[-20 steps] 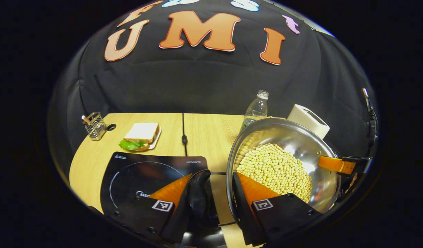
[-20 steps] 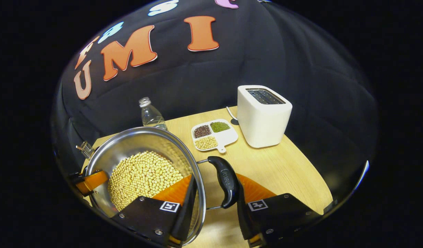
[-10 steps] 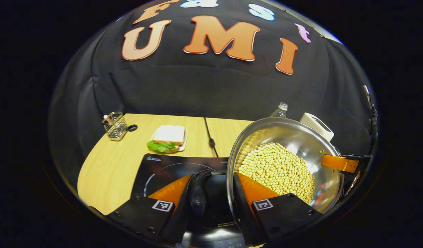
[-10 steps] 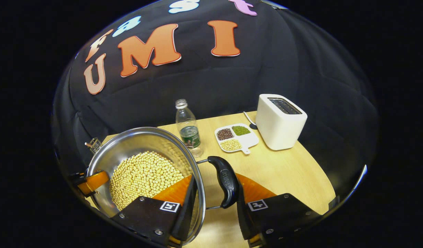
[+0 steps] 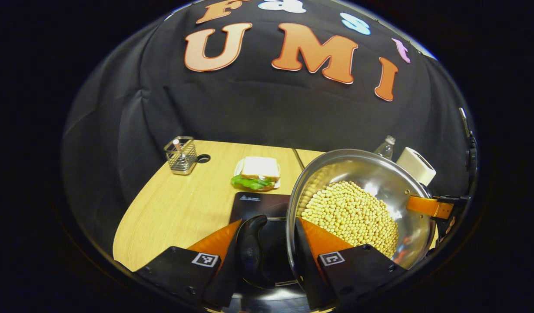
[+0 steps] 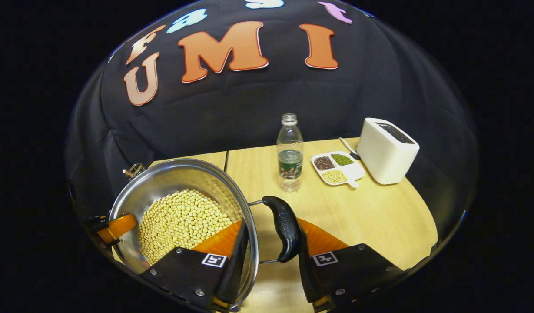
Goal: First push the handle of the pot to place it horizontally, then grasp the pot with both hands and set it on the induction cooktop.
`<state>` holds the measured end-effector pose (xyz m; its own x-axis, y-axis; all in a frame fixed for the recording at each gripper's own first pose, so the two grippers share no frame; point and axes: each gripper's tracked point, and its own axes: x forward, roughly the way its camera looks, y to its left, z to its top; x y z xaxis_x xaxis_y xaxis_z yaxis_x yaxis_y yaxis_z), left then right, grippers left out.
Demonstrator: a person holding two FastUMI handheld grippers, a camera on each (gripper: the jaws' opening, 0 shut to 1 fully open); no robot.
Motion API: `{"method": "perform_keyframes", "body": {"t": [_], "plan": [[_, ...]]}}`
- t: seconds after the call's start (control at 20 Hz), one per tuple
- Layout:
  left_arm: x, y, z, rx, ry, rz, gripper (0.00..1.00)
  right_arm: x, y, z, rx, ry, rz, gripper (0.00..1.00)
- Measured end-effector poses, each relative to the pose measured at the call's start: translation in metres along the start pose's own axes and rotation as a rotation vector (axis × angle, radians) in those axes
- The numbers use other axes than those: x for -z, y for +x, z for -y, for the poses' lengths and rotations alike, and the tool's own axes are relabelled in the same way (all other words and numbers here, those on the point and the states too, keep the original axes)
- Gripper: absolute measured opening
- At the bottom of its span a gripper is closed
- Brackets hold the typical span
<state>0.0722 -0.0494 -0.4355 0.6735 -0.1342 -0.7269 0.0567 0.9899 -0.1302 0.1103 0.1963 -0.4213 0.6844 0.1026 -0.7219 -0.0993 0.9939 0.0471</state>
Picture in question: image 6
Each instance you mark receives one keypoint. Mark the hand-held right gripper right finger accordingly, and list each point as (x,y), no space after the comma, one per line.
(306,278)

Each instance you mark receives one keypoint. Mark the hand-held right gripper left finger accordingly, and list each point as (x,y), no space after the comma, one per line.
(238,261)

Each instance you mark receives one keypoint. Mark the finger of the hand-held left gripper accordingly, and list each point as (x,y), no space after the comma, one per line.
(119,227)

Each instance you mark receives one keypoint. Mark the pile of yellow soybeans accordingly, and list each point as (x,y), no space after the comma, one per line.
(175,226)

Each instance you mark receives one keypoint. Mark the small heap of yellow beans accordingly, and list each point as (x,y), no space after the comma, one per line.
(334,176)

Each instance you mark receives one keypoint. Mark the clear plastic water bottle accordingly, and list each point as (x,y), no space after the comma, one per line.
(290,165)

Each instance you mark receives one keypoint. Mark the white divided dish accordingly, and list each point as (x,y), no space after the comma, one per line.
(353,172)

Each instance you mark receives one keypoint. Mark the heap of dark red beans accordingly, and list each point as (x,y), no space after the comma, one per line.
(324,163)

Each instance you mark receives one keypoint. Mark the heap of green beans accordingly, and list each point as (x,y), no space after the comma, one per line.
(342,159)

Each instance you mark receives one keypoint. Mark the white toaster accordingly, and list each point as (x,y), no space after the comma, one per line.
(384,161)

